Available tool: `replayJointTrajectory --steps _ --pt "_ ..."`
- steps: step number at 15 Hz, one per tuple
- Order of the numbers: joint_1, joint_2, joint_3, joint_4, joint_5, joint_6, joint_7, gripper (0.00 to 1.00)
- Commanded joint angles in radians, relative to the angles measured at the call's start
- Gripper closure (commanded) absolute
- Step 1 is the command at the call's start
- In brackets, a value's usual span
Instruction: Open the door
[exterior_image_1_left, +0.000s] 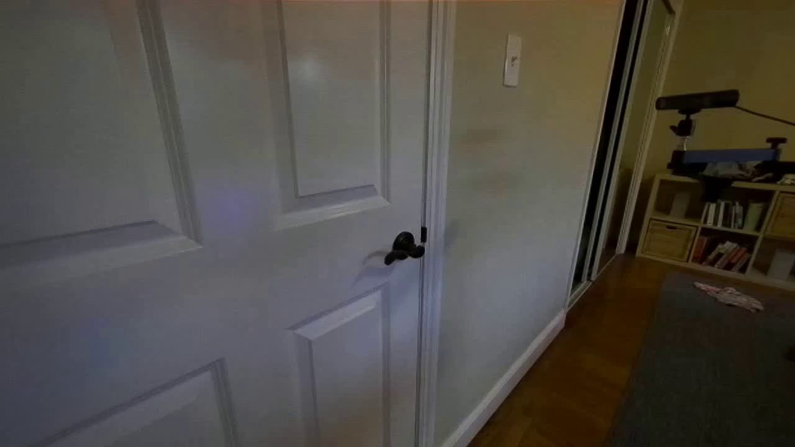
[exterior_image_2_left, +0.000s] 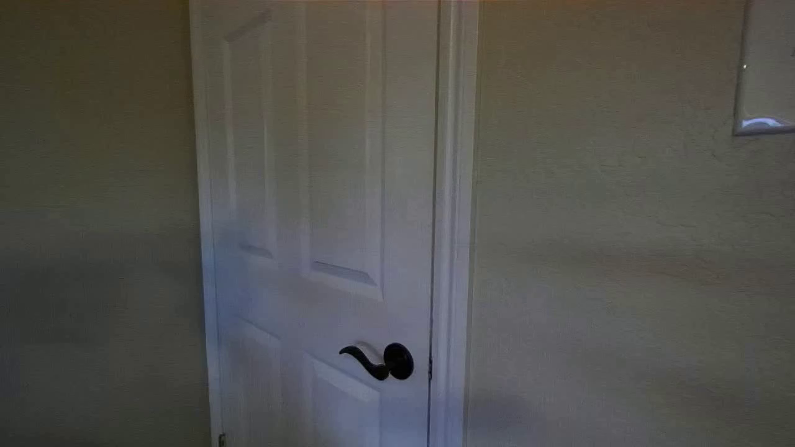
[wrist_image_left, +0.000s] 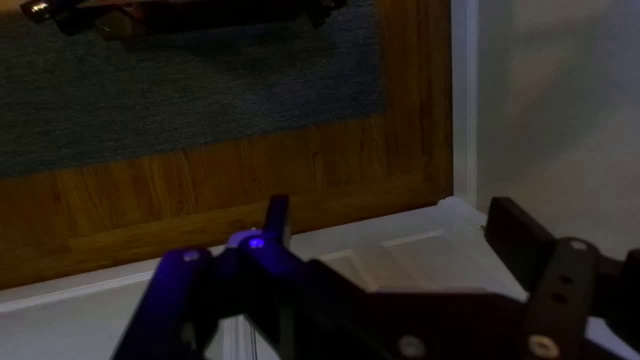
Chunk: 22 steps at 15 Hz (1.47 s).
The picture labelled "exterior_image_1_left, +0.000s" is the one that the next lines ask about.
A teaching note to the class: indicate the black lever door handle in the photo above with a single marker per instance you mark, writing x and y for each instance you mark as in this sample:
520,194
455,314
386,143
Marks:
404,247

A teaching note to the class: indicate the white baseboard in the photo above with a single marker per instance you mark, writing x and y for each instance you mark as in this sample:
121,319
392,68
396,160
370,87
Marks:
504,389

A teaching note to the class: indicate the white cube bookshelf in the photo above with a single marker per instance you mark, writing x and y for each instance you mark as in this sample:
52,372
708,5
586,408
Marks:
763,257

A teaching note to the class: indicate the white panelled door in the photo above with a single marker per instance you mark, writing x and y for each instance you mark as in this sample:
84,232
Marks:
196,208

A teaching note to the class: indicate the row of books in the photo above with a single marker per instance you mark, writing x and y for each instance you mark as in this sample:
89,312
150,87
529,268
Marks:
734,215

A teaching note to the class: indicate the white light switch plate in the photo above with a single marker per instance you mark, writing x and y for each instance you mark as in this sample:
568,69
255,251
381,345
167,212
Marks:
514,61

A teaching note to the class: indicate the grey carpet rug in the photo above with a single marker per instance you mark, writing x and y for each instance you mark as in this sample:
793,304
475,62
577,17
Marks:
711,376

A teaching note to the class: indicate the white cloth on rug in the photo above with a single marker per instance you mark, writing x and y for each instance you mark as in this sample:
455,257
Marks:
732,297

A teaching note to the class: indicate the sliding closet door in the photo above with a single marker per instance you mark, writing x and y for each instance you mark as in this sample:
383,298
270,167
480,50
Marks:
642,36

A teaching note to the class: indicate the wicker storage basket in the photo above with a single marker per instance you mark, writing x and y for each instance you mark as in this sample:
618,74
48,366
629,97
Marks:
668,240

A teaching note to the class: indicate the black camera on tripod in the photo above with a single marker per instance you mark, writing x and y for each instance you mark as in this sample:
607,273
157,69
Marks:
690,104

